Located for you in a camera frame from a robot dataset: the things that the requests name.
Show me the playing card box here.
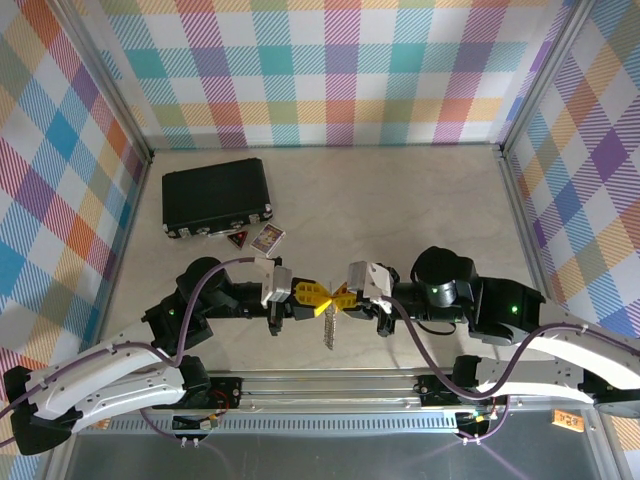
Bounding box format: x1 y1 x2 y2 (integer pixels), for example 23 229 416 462
249 223 287 259

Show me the black hard case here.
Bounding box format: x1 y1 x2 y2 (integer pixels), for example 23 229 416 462
160 157 275 240

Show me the perforated metal strip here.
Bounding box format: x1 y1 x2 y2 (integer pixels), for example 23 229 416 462
107 417 459 434

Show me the grey metal sheet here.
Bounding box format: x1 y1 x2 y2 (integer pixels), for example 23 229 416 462
64 432 601 480

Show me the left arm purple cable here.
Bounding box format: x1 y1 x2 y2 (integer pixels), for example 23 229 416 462
0 257 259 449

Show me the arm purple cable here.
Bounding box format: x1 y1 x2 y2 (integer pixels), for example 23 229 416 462
0 257 259 449
381 297 640 447

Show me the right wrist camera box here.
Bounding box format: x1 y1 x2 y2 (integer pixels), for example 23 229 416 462
347 260 395 304

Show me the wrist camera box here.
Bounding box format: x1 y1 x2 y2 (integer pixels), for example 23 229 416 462
254 256 295 306
347 260 395 304

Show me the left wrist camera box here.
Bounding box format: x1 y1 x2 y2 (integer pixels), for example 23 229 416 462
254 256 295 306

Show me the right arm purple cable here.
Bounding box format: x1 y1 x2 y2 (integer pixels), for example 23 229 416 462
381 297 640 447

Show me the aluminium frame rail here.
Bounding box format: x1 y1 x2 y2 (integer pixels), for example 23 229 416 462
52 368 609 417

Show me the aluminium side rail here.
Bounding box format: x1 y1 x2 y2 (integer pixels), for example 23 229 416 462
88 149 152 374
497 144 572 331

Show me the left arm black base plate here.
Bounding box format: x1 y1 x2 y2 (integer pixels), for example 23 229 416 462
199 376 245 410

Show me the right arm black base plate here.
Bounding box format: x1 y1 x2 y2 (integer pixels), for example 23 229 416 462
416 373 512 407

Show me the small connector board with wires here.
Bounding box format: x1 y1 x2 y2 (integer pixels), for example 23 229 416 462
457 409 499 427
172 412 221 432

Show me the aluminium corner post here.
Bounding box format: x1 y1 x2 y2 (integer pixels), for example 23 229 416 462
49 0 154 164
498 0 601 157

